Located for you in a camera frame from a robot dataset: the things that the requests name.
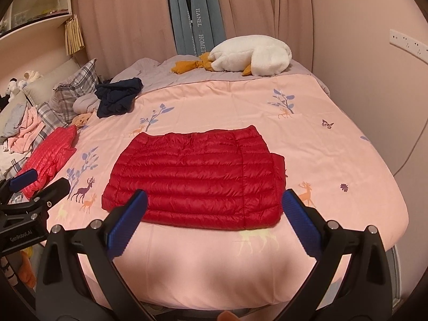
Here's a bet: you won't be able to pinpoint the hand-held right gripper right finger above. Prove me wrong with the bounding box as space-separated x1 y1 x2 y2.
281 188 392 321

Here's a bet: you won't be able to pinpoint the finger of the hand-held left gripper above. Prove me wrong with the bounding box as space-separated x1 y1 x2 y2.
33 177 71 213
0 169 38 204

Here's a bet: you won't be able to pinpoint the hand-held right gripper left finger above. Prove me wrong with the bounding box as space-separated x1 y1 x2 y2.
35 189 149 321

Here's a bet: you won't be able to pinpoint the red down jacket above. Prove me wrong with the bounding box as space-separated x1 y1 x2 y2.
101 125 287 231

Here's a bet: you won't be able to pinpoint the pink crumpled clothes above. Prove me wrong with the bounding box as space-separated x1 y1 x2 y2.
3 109 45 154

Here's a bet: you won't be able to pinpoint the folded pink down jacket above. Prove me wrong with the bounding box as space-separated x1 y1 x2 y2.
15 125 78 198

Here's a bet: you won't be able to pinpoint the yellow snack packet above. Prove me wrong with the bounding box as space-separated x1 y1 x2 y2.
18 251 36 288

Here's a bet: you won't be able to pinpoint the grey-blue clothing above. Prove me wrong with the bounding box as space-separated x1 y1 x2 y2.
0 103 29 141

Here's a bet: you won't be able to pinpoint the small plaid pillow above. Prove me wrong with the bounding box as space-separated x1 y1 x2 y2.
36 102 69 134

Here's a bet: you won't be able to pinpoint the small yellow doll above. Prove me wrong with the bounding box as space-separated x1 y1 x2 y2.
71 112 94 129

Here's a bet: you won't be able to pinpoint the black and white plush toy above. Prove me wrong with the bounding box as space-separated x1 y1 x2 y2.
5 78 19 102

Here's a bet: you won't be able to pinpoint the light grey garment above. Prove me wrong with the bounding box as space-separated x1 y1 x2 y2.
73 94 101 114

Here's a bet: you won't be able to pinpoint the large plaid pillow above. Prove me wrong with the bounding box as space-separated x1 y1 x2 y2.
53 58 100 121

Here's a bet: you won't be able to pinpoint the dark navy garment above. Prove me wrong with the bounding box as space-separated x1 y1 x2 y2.
95 78 144 118

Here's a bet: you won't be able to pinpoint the yellow fringe hanging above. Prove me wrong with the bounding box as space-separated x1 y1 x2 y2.
64 14 85 56

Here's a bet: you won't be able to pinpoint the white goose plush toy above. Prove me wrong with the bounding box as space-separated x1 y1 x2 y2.
171 35 292 76

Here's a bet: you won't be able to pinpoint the beige curtain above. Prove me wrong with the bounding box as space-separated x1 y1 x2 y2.
75 0 315 74

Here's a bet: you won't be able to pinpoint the wall shelf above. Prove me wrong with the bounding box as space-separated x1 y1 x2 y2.
0 0 72 39

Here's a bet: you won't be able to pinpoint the white wall power strip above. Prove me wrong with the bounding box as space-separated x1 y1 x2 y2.
389 29 428 56

